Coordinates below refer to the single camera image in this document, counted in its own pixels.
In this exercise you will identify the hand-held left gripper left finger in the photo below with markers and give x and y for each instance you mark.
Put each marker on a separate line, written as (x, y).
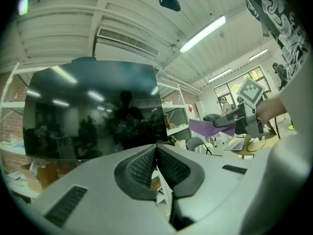
(97, 180)

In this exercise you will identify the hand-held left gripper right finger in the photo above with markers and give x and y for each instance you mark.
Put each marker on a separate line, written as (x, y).
(215, 180)

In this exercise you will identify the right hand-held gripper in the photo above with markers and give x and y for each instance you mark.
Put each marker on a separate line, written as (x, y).
(249, 92)

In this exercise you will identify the grey cloth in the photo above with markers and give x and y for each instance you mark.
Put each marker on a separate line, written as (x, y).
(203, 128)

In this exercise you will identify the large black monitor screen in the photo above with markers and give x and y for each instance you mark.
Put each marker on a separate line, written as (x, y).
(93, 106)

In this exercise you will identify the person's right forearm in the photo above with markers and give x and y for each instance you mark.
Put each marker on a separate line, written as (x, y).
(271, 109)

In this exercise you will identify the silver laptop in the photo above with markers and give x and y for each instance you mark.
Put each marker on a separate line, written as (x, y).
(236, 144)

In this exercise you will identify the dark-framed window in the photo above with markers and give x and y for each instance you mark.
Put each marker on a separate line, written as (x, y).
(234, 87)

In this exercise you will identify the black folding chair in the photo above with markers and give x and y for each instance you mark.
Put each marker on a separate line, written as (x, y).
(198, 144)

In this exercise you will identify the round wooden table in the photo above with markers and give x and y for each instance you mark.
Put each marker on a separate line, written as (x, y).
(259, 147)

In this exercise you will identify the ceiling tube light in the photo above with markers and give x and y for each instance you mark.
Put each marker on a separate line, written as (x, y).
(258, 54)
(220, 75)
(203, 33)

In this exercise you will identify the white metal shelf rack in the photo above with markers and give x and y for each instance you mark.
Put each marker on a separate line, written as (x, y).
(172, 105)

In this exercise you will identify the brown cardboard box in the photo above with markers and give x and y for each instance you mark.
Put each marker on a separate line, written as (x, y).
(41, 177)

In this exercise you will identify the person's black patterned shirt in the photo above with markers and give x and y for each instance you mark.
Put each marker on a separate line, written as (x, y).
(281, 21)

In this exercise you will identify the white ceiling air vent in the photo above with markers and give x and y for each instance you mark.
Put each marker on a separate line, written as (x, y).
(127, 41)

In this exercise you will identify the black head-worn camera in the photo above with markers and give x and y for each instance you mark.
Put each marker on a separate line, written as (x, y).
(170, 2)

